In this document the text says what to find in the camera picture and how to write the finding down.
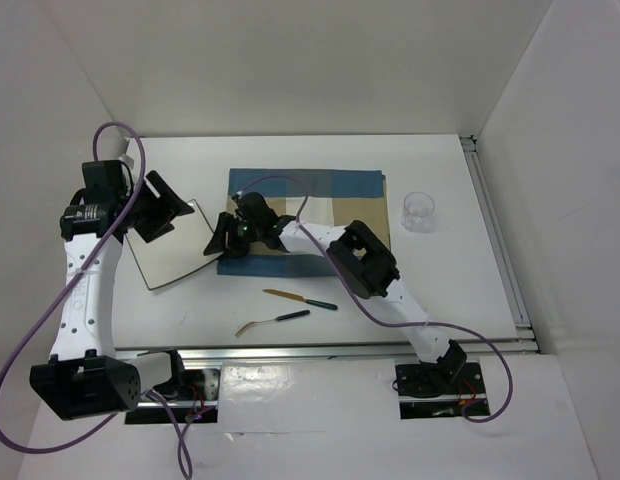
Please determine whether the clear plastic cup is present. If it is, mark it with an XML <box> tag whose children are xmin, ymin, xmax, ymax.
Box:
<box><xmin>401</xmin><ymin>191</ymin><xmax>436</xmax><ymax>233</ymax></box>

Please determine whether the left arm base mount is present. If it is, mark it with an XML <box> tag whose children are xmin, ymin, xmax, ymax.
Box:
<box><xmin>124</xmin><ymin>367</ymin><xmax>221</xmax><ymax>426</ymax></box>

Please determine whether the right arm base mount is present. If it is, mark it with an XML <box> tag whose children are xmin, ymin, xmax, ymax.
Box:
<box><xmin>392</xmin><ymin>362</ymin><xmax>491</xmax><ymax>420</ymax></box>

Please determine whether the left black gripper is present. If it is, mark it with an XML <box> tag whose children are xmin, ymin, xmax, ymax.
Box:
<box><xmin>117</xmin><ymin>170</ymin><xmax>194</xmax><ymax>244</ymax></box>

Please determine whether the aluminium rail front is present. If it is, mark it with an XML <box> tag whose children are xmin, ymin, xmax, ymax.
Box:
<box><xmin>115</xmin><ymin>338</ymin><xmax>540</xmax><ymax>363</ymax></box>

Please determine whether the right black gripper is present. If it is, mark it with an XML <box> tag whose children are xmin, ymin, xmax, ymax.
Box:
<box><xmin>204</xmin><ymin>212</ymin><xmax>263</xmax><ymax>261</ymax></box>

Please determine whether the gold knife dark handle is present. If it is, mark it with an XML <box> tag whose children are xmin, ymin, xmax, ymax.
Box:
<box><xmin>262</xmin><ymin>289</ymin><xmax>339</xmax><ymax>311</ymax></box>

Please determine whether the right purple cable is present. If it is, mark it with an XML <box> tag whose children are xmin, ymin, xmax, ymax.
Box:
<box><xmin>234</xmin><ymin>175</ymin><xmax>516</xmax><ymax>425</ymax></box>

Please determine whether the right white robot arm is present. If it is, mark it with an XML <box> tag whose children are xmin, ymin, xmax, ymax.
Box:
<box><xmin>204</xmin><ymin>192</ymin><xmax>467</xmax><ymax>392</ymax></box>

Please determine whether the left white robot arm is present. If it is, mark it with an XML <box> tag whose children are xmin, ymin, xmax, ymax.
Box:
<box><xmin>29</xmin><ymin>160</ymin><xmax>194</xmax><ymax>420</ymax></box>

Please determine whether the white square plate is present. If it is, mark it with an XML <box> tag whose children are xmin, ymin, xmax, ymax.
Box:
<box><xmin>127</xmin><ymin>199</ymin><xmax>221</xmax><ymax>291</ymax></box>

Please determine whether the gold fork dark handle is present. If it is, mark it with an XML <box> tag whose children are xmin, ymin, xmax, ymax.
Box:
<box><xmin>235</xmin><ymin>310</ymin><xmax>311</xmax><ymax>338</ymax></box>

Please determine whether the blue tan cloth placemat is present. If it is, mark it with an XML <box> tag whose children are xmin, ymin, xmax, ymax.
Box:
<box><xmin>217</xmin><ymin>168</ymin><xmax>391</xmax><ymax>278</ymax></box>

